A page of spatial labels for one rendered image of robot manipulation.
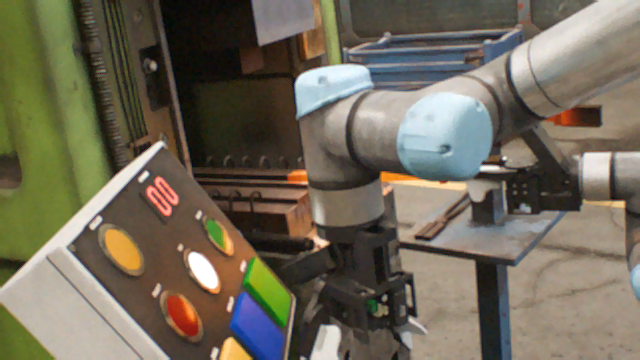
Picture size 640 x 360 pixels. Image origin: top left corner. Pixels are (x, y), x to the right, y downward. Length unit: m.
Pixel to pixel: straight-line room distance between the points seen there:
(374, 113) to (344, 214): 0.12
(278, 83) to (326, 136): 0.92
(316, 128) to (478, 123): 0.15
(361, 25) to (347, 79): 9.75
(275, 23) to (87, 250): 0.67
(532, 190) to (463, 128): 0.57
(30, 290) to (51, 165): 0.44
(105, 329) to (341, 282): 0.25
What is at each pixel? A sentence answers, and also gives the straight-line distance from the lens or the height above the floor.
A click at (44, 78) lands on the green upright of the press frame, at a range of 1.02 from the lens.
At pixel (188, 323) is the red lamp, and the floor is 1.08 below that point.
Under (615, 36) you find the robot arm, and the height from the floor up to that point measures 1.30.
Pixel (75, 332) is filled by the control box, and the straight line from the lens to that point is 0.64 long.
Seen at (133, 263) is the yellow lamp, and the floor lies 1.15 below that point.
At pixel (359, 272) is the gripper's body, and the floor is 1.09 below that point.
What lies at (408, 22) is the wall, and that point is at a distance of 9.99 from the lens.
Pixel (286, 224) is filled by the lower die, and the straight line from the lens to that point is 1.23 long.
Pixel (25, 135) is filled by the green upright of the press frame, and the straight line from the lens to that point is 1.08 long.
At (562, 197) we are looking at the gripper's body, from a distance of 1.16.
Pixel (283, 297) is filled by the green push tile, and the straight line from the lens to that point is 0.91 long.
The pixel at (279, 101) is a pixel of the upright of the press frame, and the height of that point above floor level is 1.10.
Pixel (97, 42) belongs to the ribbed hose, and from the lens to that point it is 1.04.
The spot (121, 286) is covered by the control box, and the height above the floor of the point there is 1.15.
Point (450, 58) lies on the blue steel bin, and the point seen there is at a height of 0.61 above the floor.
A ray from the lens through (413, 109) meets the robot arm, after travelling 0.60.
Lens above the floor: 1.39
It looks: 18 degrees down
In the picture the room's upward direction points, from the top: 8 degrees counter-clockwise
